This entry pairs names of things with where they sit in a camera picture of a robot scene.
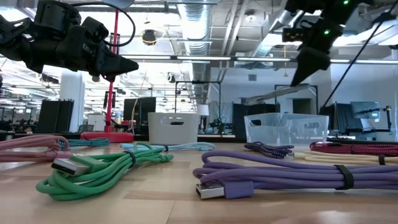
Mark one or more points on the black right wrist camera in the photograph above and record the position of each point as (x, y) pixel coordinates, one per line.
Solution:
(295, 34)

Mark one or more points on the black partition panel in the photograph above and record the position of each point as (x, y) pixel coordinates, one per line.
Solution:
(54, 116)

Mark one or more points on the clear plastic bin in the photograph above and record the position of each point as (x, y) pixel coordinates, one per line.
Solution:
(286, 133)

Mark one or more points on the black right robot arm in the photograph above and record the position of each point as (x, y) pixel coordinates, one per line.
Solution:
(311, 6)

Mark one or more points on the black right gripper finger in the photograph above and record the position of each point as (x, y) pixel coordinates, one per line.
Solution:
(312, 62)

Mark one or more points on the white plastic bin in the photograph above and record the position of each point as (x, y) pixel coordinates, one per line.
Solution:
(161, 133)

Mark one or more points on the white round column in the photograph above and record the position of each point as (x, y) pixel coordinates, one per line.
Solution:
(71, 90)

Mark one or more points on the smooth silver ventilation duct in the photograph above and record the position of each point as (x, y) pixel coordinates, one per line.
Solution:
(280, 25)

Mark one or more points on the red desk lamp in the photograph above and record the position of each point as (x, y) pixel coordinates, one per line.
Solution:
(107, 137)

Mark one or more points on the background black robot arm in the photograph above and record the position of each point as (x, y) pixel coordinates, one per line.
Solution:
(219, 126)

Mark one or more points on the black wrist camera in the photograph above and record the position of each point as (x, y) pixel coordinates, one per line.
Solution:
(94, 29)
(295, 34)

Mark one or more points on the ribbed silver ventilation duct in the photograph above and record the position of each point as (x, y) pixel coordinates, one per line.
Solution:
(194, 31)

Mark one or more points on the dark screen panel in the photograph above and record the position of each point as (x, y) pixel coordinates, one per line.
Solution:
(248, 107)

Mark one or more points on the white lampshade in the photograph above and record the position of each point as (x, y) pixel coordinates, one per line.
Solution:
(203, 109)

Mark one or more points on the long ceiling light strip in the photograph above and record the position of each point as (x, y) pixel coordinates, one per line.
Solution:
(202, 58)

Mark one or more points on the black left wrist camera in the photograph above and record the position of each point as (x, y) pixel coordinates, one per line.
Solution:
(94, 29)

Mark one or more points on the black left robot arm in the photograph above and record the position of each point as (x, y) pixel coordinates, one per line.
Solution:
(46, 18)

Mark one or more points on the grey monitor screen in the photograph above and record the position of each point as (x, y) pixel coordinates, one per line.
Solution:
(365, 109)

